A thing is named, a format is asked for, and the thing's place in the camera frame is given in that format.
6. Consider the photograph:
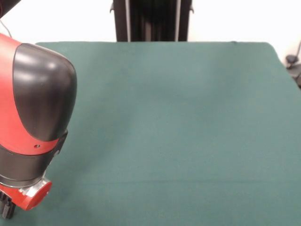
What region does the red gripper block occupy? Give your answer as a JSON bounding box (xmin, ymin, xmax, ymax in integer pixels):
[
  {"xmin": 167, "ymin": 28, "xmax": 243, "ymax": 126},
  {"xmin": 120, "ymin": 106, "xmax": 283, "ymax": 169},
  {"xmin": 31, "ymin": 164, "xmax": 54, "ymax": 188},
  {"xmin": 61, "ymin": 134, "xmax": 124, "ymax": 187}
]
[{"xmin": 0, "ymin": 177, "xmax": 53, "ymax": 219}]

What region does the dark green tablecloth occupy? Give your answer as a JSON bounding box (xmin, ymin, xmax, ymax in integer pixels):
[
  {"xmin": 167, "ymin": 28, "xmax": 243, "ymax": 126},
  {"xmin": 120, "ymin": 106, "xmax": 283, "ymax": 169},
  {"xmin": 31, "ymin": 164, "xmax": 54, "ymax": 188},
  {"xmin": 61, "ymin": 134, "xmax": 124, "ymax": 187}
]
[{"xmin": 0, "ymin": 41, "xmax": 301, "ymax": 226}]

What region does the black wheeled stand foot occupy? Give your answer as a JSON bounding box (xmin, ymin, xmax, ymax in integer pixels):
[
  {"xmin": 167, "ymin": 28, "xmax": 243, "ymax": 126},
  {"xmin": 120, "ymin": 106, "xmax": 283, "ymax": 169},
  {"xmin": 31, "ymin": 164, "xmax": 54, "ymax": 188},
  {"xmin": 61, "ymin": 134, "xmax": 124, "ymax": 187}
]
[{"xmin": 285, "ymin": 55, "xmax": 301, "ymax": 89}]

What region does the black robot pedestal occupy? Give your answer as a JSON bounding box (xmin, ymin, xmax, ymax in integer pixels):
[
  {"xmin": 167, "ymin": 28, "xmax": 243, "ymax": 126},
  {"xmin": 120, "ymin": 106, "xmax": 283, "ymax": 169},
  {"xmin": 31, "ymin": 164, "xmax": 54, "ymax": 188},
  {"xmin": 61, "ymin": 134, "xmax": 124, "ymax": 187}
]
[{"xmin": 109, "ymin": 0, "xmax": 195, "ymax": 42}]

